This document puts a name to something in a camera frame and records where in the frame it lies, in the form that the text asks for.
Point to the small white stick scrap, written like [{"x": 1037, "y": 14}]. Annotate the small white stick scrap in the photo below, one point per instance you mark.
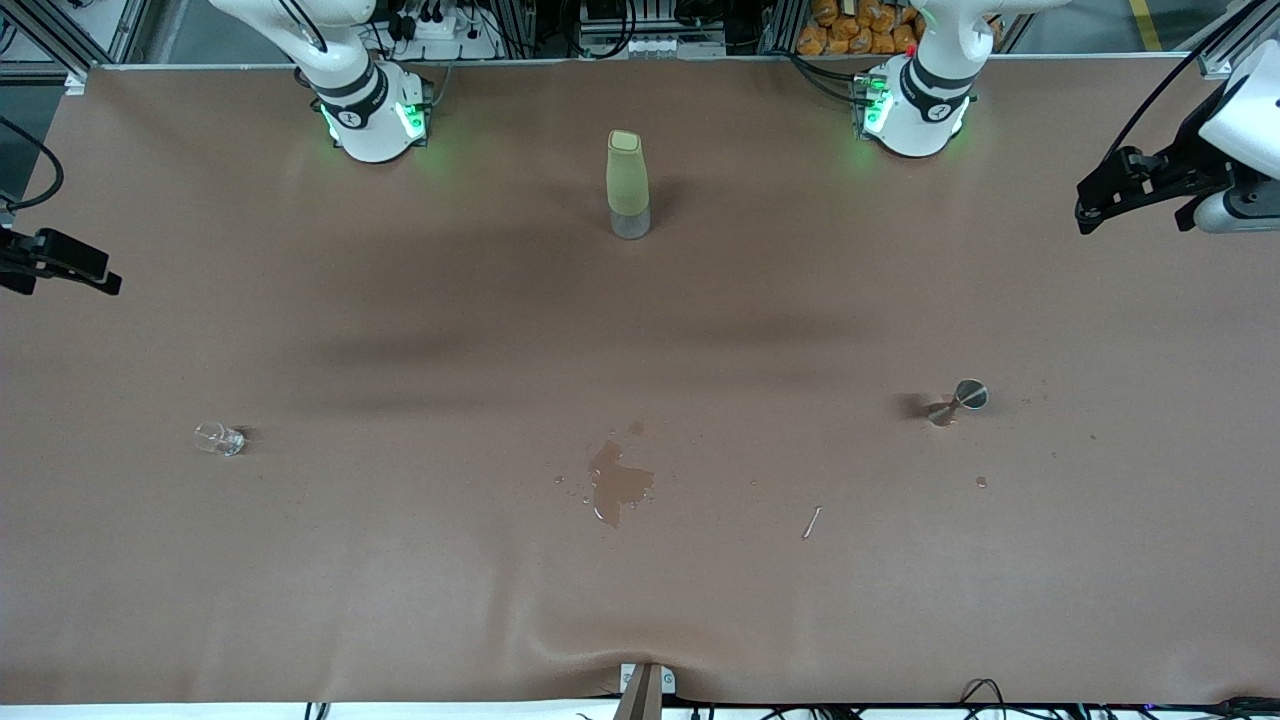
[{"x": 812, "y": 522}]

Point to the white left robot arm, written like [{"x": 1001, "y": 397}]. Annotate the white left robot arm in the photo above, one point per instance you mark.
[{"x": 915, "y": 120}]

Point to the brown liquid spill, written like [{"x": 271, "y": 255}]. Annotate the brown liquid spill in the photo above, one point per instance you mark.
[{"x": 615, "y": 485}]

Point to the steel jigger cup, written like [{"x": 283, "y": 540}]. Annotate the steel jigger cup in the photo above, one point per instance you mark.
[{"x": 970, "y": 395}]

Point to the brown table cover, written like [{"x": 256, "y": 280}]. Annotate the brown table cover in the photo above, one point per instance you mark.
[{"x": 400, "y": 600}]

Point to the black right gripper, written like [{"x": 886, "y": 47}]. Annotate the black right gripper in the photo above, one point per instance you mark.
[{"x": 50, "y": 255}]

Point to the brown support bar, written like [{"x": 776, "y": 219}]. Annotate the brown support bar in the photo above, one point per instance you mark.
[{"x": 640, "y": 700}]

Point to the metal clamp bracket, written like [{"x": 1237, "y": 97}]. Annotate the metal clamp bracket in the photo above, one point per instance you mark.
[{"x": 668, "y": 682}]

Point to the green frosted bottle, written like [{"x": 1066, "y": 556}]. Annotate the green frosted bottle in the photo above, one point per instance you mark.
[{"x": 627, "y": 180}]

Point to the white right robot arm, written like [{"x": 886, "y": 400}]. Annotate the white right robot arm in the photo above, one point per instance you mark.
[{"x": 370, "y": 125}]

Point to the clear glass measuring beaker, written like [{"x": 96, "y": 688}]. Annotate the clear glass measuring beaker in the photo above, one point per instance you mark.
[{"x": 220, "y": 438}]

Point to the grey electrical equipment box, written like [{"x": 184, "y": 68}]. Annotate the grey electrical equipment box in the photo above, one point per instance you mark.
[{"x": 650, "y": 45}]

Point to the orange snack bags pile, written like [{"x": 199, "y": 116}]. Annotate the orange snack bags pile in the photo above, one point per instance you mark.
[{"x": 850, "y": 30}]

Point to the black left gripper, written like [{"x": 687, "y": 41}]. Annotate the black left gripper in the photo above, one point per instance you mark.
[{"x": 1192, "y": 138}]

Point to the white power strip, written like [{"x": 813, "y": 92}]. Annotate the white power strip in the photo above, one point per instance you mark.
[{"x": 440, "y": 30}]

